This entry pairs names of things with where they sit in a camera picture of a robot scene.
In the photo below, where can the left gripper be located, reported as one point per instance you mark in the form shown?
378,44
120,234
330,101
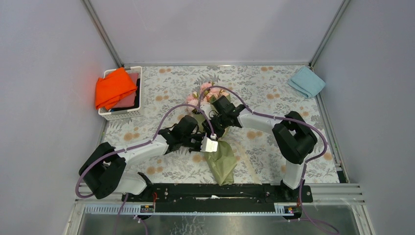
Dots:
200,136

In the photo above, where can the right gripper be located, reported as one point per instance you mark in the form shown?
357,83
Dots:
208,124

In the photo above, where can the fake rose stem with bud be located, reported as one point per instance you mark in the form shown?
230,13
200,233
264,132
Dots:
216,93

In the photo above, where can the peach fake rose stem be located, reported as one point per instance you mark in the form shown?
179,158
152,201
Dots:
193,99

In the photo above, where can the brown kraft wrapping paper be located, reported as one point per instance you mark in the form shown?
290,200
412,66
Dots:
223,161

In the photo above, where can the pink fake rose stem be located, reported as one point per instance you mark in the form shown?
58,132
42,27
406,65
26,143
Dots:
205,89

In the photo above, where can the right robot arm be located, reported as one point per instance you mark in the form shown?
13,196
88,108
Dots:
295,138

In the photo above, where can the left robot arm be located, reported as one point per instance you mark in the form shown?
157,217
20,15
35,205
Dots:
109,169

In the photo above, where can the floral patterned table mat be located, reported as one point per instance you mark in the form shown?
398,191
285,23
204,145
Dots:
264,88

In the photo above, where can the white plastic basket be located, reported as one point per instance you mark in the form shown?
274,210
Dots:
129,112

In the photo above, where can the orange cloth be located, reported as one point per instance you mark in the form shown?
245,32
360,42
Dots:
113,88

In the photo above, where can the light blue cloth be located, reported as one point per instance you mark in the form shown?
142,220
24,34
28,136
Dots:
306,82

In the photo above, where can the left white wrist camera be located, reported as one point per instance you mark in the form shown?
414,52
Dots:
209,143

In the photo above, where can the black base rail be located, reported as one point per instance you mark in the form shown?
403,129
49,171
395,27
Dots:
182,198

